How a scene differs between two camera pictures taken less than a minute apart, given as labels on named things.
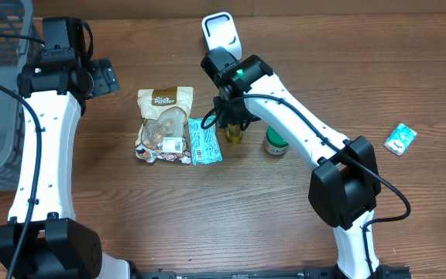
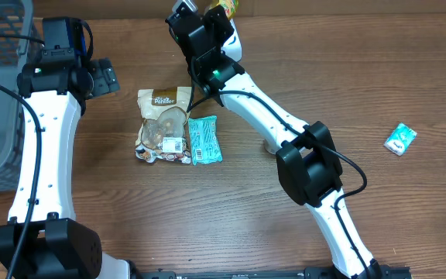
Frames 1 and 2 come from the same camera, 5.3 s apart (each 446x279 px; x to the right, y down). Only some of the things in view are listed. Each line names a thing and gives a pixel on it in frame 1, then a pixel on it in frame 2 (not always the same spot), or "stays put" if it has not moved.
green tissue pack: [400, 139] stays put
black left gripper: [104, 76] stays put
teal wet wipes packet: [205, 143] stays put
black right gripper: [227, 118] to [216, 23]
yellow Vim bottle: [233, 132] to [230, 7]
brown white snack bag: [164, 132] stays put
